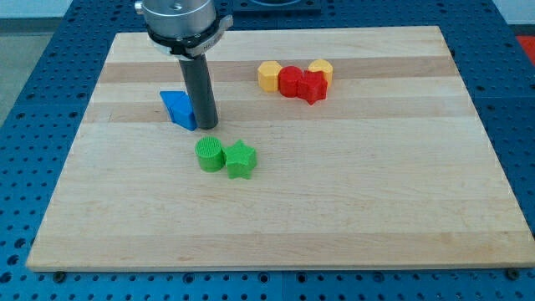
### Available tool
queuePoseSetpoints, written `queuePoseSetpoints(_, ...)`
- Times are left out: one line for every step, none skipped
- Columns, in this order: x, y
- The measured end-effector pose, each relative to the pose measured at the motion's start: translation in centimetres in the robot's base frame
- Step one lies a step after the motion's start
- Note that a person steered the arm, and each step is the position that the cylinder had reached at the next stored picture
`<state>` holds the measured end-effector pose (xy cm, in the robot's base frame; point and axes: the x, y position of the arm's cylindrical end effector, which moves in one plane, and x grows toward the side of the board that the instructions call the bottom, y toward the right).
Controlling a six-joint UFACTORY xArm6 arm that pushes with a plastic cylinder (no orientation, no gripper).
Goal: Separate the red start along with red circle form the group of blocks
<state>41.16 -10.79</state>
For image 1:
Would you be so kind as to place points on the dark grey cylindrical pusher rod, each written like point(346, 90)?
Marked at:
point(198, 86)

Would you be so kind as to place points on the green cylinder block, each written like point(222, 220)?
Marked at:
point(209, 154)

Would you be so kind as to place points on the red cylinder block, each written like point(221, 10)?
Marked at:
point(288, 79)

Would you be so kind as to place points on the wooden board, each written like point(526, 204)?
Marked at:
point(393, 170)

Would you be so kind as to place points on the blue pentagon block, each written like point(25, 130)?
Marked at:
point(182, 112)

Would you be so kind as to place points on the yellow heart block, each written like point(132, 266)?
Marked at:
point(325, 66)

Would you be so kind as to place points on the red star block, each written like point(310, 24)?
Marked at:
point(312, 87)

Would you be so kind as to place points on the green star block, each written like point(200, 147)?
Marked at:
point(240, 160)

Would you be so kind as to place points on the blue triangle block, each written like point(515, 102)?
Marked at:
point(169, 99)

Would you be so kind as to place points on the yellow hexagon block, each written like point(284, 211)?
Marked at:
point(267, 75)

